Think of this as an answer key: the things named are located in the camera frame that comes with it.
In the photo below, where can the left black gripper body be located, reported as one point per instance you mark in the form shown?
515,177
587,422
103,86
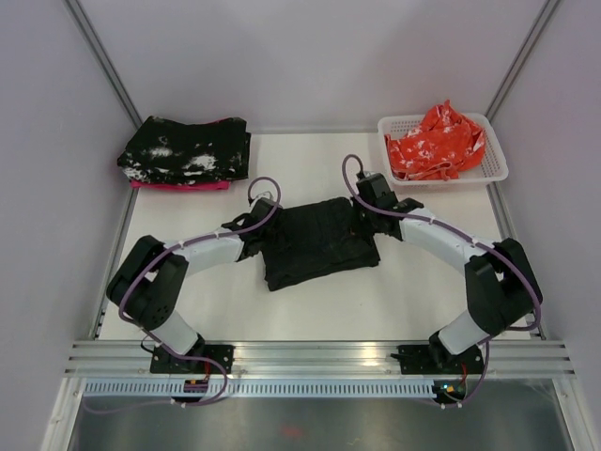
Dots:
269,236

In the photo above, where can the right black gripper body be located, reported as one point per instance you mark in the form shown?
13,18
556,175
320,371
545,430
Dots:
366,216

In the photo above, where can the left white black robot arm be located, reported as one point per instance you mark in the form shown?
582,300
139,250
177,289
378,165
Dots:
147,284

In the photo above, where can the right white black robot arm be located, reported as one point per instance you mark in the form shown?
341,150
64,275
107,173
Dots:
500,285

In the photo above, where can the folded black white trousers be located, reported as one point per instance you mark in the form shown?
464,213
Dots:
163,151

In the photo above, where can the orange white garment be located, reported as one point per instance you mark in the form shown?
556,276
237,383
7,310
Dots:
443,146

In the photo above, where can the white plastic basket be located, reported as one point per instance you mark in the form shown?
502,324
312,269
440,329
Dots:
492,168

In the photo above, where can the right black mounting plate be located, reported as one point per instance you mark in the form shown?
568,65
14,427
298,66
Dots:
418,360

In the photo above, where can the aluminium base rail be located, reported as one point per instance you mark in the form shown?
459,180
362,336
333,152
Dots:
507,359

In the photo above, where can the slotted grey cable duct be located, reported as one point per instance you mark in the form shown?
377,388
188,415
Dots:
261,388

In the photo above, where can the right aluminium frame post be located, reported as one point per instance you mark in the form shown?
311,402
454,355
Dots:
539,26

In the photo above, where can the aluminium frame post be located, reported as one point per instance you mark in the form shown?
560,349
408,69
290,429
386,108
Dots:
539,26
94,44

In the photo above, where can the left aluminium frame post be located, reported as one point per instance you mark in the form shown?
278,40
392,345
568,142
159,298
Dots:
94,44

